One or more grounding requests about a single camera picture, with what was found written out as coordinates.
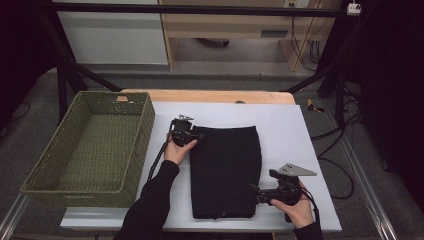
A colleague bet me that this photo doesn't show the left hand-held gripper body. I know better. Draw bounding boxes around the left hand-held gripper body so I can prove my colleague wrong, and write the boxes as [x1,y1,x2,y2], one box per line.
[169,114,201,148]

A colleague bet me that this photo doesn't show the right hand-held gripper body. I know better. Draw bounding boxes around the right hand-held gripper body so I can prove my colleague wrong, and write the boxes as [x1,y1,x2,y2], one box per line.
[266,162,318,223]

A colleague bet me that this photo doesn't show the black shirt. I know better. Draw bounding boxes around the black shirt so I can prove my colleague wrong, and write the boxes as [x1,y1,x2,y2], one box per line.
[189,125,263,220]

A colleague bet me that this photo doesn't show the green woven basket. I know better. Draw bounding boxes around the green woven basket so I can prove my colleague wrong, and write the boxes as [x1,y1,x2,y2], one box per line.
[20,90,156,209]

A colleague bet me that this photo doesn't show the person's left hand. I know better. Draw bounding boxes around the person's left hand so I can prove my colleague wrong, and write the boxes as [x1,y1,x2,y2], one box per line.
[163,134,199,167]

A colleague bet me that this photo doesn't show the person's right hand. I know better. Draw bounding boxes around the person's right hand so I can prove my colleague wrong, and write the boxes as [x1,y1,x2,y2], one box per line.
[270,188,315,230]

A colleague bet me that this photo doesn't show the wooden table edge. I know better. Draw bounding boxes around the wooden table edge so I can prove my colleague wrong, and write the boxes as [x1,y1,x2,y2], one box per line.
[120,88,296,106]

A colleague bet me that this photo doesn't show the yellow black tape piece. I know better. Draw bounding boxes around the yellow black tape piece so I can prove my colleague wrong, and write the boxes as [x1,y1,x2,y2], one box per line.
[306,98,326,114]

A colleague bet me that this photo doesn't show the black object under desk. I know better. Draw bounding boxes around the black object under desk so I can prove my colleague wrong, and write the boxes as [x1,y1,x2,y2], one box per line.
[194,37,231,48]

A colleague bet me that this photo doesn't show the black metal stand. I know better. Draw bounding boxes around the black metal stand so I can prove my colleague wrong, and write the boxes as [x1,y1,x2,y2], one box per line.
[36,0,124,126]
[283,0,381,129]

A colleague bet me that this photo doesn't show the white cabinet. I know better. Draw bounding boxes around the white cabinet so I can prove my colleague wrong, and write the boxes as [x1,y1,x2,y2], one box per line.
[54,0,169,66]

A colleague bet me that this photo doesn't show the light wooden desk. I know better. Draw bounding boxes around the light wooden desk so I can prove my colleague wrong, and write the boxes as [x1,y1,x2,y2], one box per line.
[158,0,344,73]

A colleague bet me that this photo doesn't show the black metal crossbar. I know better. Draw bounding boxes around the black metal crossbar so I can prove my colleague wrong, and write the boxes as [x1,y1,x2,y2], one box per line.
[49,1,349,18]

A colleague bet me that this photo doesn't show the black curtain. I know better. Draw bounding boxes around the black curtain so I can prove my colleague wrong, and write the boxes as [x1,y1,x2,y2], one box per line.
[316,0,424,204]
[0,0,68,131]

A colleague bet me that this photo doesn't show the white power adapter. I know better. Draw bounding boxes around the white power adapter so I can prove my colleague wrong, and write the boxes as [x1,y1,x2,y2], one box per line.
[346,2,363,17]

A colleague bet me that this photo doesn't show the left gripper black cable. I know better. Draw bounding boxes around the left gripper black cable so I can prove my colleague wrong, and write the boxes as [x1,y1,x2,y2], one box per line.
[146,138,174,183]

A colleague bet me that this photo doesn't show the black floor cable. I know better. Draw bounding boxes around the black floor cable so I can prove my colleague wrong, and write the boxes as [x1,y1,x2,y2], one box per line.
[309,113,364,201]

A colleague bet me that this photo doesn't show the aluminium rail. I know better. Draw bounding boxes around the aluminium rail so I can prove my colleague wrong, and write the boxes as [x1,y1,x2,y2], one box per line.
[0,193,29,240]
[336,133,399,240]

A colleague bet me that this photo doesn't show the black desk cables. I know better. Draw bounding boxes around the black desk cables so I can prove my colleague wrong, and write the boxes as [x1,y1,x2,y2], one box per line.
[289,14,323,73]

